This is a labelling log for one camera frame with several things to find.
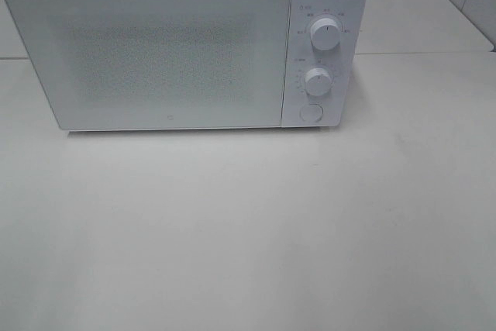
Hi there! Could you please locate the white timer knob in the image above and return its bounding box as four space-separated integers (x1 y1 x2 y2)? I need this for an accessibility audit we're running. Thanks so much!
303 67 333 97

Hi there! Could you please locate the white microwave door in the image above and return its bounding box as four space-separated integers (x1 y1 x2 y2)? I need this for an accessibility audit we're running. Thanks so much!
6 0 290 131

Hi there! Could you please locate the white upper power knob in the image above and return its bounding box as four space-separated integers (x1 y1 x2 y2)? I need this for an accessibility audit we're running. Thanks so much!
309 15 342 51

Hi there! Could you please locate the round door release button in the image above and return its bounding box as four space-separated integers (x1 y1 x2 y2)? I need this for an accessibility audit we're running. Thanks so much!
300 104 323 122

